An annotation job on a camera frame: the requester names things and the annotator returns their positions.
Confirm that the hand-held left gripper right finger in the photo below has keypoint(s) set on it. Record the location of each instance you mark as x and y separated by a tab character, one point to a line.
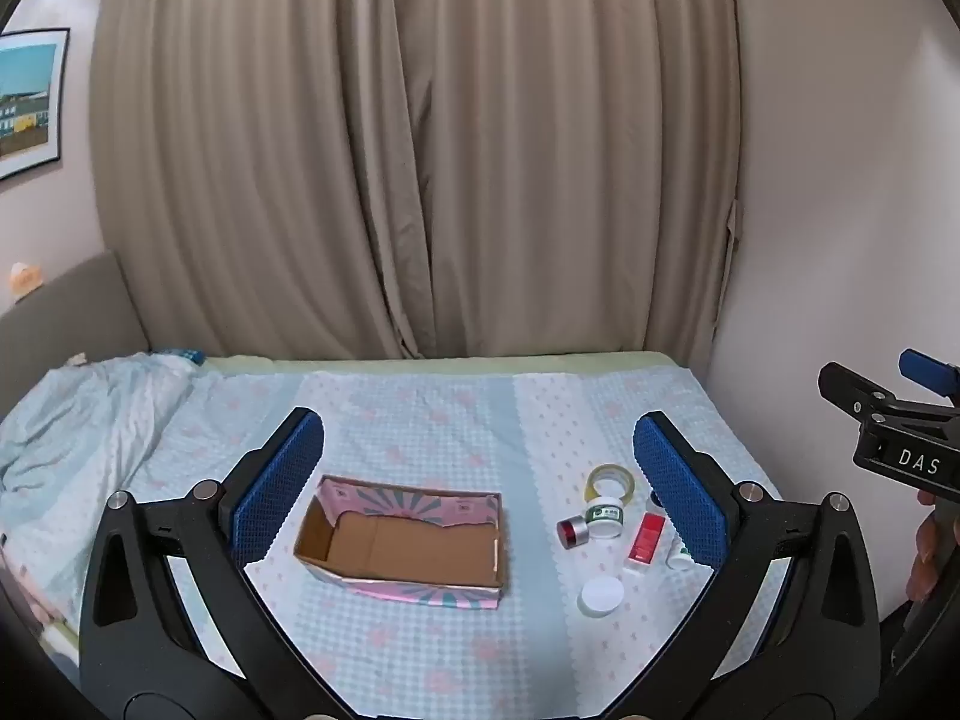
679	487

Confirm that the small red jar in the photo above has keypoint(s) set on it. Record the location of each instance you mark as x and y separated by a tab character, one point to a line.
573	532

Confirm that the grey headboard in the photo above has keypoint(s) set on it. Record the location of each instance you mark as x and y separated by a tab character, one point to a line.
67	315

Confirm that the beige curtain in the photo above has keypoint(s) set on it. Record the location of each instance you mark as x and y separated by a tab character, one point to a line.
420	142

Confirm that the red and white tube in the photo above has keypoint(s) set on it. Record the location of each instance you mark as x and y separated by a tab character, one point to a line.
646	541

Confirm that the framed wall picture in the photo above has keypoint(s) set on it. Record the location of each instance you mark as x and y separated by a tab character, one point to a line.
26	101

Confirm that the checked floral bed sheet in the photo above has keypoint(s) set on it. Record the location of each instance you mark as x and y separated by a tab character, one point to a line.
465	427

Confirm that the small white green-label bottle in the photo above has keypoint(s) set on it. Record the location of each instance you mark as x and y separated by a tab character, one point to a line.
679	557

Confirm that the pink patterned cardboard box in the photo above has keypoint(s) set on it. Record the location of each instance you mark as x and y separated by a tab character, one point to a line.
405	547

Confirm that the white jar with green label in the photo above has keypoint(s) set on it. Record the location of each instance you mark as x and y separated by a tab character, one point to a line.
605	517

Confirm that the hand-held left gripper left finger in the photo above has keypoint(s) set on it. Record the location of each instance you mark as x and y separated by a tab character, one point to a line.
281	480

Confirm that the blue patterned pillow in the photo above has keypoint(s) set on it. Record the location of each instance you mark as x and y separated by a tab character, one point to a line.
184	355

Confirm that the white round lid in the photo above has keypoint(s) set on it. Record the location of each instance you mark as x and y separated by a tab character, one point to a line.
602	595

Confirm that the yellow tape roll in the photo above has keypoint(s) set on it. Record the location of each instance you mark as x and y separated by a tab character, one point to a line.
611	481

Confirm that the light green mattress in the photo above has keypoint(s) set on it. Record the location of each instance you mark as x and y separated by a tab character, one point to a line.
450	361

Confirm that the light blue quilt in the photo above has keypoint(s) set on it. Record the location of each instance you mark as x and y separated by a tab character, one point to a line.
82	450

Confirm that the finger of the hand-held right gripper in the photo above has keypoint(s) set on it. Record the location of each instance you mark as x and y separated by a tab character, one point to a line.
851	386
930	371

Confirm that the orange plush toy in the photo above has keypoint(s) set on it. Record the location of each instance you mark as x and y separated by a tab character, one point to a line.
24	277

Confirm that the person's right hand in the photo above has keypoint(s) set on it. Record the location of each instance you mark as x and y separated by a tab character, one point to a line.
924	559

